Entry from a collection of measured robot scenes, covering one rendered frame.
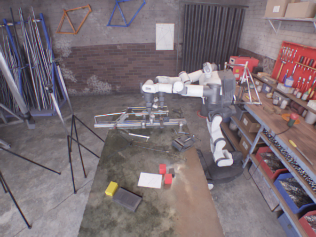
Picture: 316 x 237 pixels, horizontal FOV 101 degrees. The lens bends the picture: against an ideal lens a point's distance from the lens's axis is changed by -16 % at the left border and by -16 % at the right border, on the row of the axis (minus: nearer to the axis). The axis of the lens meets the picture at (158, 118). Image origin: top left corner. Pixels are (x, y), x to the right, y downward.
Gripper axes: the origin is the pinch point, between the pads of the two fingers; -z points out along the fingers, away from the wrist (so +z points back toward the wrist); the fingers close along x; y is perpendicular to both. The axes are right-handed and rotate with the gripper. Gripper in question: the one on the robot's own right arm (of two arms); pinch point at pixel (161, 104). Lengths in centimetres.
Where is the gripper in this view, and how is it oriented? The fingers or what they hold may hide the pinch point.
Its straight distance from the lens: 148.8
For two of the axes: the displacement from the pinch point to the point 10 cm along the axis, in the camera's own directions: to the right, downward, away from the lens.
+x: 0.3, 5.5, -8.3
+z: -0.3, -8.3, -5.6
